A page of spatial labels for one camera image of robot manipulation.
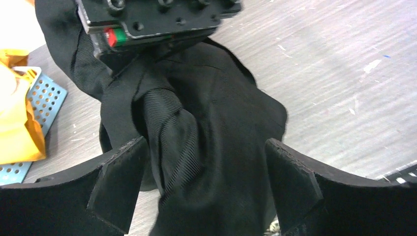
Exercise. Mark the blue plastic basket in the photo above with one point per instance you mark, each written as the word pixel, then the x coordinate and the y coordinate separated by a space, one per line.
pixel 46 98

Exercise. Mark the yellow garment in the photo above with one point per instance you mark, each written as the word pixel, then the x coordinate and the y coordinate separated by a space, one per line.
pixel 21 136

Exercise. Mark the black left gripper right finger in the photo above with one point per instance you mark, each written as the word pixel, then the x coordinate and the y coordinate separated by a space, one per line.
pixel 315 199

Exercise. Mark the black garment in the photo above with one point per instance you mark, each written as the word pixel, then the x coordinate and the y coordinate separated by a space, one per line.
pixel 202 115

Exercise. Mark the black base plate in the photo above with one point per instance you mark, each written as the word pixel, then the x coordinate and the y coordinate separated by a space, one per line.
pixel 404 175

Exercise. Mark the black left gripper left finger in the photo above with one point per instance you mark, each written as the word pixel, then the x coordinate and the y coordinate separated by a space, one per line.
pixel 93 198

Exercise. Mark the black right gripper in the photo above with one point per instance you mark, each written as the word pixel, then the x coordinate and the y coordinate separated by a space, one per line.
pixel 119 28

